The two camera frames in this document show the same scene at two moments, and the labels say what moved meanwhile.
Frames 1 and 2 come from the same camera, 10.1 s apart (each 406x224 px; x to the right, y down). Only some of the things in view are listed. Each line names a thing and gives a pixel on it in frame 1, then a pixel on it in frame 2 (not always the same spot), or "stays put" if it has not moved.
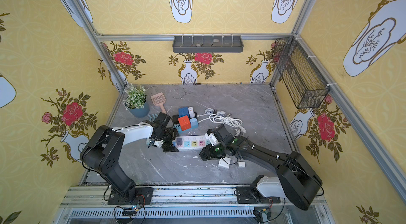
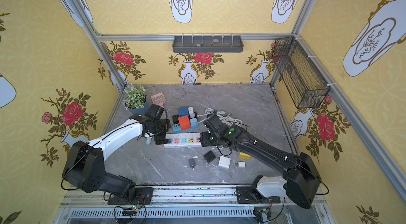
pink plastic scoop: (159, 99) stays put
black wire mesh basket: (306, 89) stays put
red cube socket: (184, 122) stays put
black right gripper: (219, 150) to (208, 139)
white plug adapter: (224, 162) stays put
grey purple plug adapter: (179, 141) to (192, 162)
